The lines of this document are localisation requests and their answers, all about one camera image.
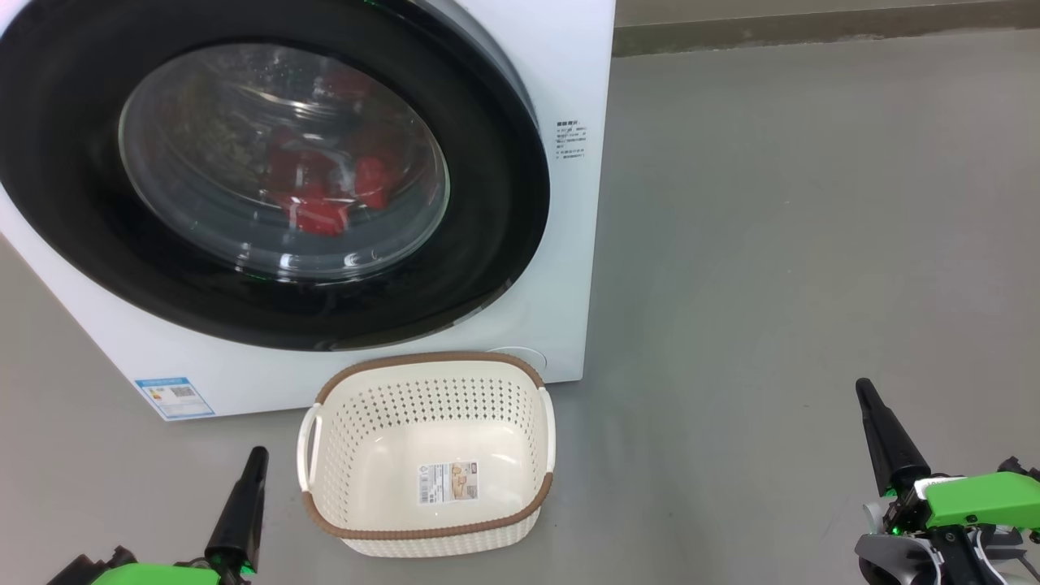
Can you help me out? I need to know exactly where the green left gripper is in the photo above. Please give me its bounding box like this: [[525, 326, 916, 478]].
[[89, 446, 269, 585]]

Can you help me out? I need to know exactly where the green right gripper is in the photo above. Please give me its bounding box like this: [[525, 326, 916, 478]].
[[855, 378, 1040, 534]]

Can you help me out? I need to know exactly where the red clothing with white stripes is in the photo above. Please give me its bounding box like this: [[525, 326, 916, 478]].
[[264, 69, 407, 236]]

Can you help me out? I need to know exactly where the washing machine round door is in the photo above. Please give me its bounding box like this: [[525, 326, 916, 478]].
[[0, 0, 551, 352]]

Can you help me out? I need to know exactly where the cream perforated basket brown rim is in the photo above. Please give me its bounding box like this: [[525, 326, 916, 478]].
[[297, 351, 557, 558]]

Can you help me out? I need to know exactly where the printed label sticker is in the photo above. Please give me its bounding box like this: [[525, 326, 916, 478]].
[[418, 461, 479, 506]]

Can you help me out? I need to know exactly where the white front-load washing machine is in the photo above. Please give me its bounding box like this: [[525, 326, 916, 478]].
[[0, 0, 617, 422]]

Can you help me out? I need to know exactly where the blue energy label sticker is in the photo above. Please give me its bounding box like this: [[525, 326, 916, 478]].
[[134, 376, 216, 421]]

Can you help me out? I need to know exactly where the small printed text sticker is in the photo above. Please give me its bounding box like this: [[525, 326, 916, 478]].
[[557, 120, 587, 162]]

